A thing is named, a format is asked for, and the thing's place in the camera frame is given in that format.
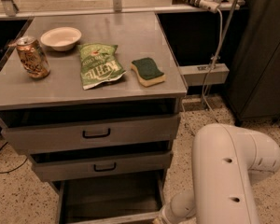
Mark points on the dark cabinet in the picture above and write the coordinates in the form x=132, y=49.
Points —
x=253, y=87

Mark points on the white paper bowl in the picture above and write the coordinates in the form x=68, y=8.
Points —
x=61, y=39

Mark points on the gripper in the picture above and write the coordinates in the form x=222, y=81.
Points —
x=163, y=217

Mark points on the grey middle drawer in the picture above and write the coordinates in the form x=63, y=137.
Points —
x=101, y=161

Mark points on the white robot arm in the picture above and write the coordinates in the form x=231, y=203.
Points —
x=226, y=161

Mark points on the grey bottom drawer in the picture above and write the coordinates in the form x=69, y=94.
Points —
x=133, y=198

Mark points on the green chip bag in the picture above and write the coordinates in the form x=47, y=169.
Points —
x=98, y=64

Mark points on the grey metal bracket box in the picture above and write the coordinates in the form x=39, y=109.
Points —
x=198, y=75

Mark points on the grey drawer cabinet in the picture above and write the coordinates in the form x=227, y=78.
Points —
x=137, y=35

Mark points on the gold soda can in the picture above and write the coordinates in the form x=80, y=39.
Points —
x=32, y=57

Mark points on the grey top drawer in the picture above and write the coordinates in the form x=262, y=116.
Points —
x=73, y=127

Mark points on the white power adapter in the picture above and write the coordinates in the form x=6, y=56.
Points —
x=209, y=5

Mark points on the green yellow sponge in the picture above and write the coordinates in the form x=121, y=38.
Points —
x=148, y=73

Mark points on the metal railing shelf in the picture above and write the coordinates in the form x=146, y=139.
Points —
x=109, y=3

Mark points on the grey drawer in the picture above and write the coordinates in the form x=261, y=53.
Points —
x=73, y=127
x=101, y=161
x=133, y=198

